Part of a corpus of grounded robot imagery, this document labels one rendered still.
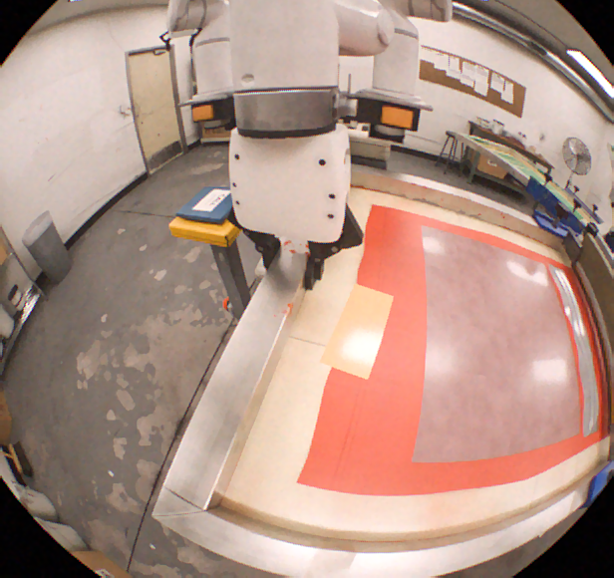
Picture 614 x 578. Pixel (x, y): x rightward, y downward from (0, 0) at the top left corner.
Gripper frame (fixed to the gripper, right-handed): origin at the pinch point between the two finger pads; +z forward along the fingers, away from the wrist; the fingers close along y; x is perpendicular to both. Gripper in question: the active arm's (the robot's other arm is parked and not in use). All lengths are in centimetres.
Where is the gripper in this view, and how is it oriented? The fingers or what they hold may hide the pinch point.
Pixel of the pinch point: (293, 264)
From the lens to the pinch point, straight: 27.4
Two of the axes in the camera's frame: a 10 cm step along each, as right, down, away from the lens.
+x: -2.9, 7.0, -6.6
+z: 0.0, 6.9, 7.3
